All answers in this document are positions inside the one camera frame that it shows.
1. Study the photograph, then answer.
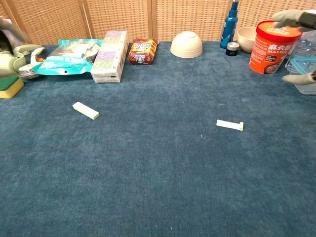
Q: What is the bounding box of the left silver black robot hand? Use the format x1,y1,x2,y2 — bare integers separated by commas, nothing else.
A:
0,16,28,54

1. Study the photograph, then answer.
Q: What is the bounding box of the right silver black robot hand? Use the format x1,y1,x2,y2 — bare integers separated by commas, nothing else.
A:
271,9,316,86

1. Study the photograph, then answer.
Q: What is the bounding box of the orange instant noodle cup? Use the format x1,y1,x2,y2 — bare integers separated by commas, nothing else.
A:
248,20,304,75

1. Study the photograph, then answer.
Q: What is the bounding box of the clear blue rimmed food container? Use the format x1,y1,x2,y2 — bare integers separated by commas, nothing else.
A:
285,56,316,95

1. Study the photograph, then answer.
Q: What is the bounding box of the upright beige bowl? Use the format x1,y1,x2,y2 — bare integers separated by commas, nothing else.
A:
237,26,259,54

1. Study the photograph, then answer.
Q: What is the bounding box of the green yellow sponge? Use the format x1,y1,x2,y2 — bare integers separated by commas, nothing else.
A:
0,74,25,99

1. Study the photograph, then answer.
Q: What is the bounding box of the blue spray bottle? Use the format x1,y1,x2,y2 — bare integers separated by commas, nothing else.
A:
220,0,239,49

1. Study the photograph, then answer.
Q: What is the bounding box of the teal plastic snack bag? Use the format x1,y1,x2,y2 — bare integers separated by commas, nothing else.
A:
32,39,104,76

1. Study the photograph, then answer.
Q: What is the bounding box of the small black silver jar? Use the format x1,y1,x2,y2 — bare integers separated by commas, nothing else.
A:
225,41,240,57

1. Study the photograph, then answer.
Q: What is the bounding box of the white purple box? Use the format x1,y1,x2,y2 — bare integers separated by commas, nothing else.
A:
90,30,129,84

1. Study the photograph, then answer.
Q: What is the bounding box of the upturned beige bowl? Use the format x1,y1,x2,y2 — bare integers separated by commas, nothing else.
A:
170,31,203,59

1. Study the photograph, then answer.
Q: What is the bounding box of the woven bamboo folding screen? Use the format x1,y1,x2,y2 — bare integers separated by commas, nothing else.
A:
0,0,316,46

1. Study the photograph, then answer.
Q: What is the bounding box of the brown cookie pack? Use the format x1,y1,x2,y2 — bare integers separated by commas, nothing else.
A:
127,37,158,66

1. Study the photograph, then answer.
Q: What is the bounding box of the teal blue table cloth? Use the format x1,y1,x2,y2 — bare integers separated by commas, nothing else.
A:
0,40,316,237

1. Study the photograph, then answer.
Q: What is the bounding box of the white handled steel scrubber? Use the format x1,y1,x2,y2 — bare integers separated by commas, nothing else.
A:
18,47,46,79

